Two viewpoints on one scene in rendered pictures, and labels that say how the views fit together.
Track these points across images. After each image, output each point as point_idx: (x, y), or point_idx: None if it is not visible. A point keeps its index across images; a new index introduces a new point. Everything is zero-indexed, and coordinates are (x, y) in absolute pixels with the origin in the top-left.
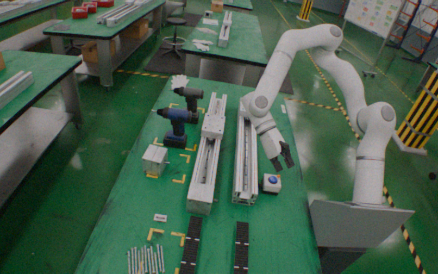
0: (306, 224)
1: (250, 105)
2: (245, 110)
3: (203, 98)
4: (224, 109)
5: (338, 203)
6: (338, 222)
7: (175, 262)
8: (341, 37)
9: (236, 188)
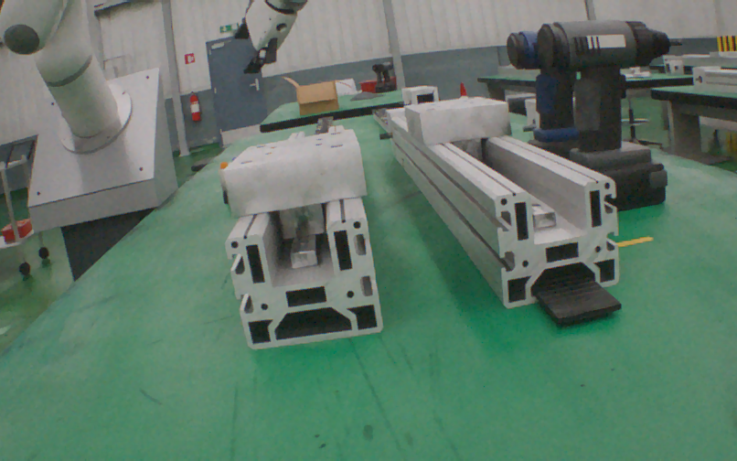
0: (182, 194)
1: None
2: (321, 134)
3: (699, 287)
4: (454, 160)
5: (140, 119)
6: (165, 106)
7: None
8: None
9: (341, 125)
